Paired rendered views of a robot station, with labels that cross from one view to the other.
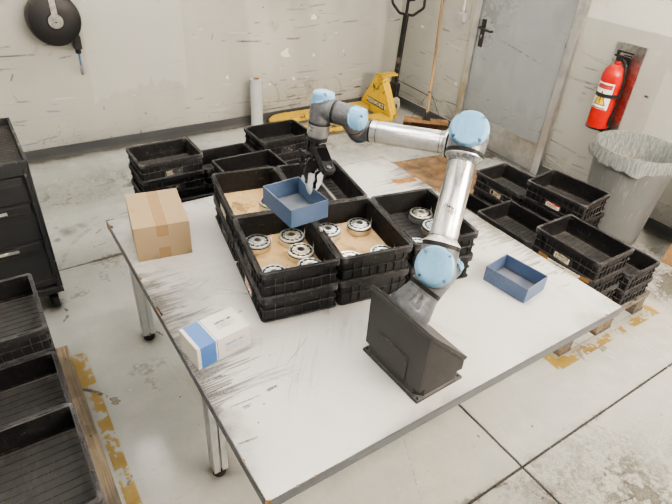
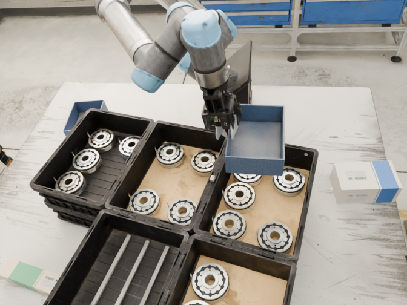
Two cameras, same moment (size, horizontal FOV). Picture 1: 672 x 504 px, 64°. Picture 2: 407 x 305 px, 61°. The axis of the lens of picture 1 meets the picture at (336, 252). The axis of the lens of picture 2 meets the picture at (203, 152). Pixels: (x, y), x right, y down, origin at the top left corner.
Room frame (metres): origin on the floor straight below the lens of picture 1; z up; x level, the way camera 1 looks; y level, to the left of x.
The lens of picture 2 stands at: (2.17, 0.56, 1.82)
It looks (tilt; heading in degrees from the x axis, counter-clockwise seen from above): 49 degrees down; 232
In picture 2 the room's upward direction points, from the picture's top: 9 degrees counter-clockwise
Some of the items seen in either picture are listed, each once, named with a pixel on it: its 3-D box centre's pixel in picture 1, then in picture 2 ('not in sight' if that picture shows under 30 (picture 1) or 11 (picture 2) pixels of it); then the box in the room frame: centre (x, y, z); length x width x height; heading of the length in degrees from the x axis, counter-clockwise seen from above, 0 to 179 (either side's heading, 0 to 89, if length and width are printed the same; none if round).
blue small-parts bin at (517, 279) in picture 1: (514, 277); (86, 120); (1.81, -0.75, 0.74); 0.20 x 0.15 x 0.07; 43
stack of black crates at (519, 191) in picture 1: (506, 200); not in sight; (3.29, -1.14, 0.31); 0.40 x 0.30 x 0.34; 36
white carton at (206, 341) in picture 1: (215, 337); (363, 182); (1.33, 0.39, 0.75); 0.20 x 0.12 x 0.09; 133
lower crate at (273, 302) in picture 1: (284, 274); not in sight; (1.69, 0.20, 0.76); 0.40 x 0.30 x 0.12; 25
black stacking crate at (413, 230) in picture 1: (420, 226); (100, 161); (1.94, -0.35, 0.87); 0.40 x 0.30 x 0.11; 25
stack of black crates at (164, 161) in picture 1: (168, 183); not in sight; (3.09, 1.12, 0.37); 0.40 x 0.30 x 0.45; 126
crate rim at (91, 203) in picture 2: (422, 216); (95, 152); (1.94, -0.35, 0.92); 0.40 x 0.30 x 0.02; 25
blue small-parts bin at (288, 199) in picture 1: (295, 201); (255, 138); (1.66, 0.16, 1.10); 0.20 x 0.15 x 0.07; 37
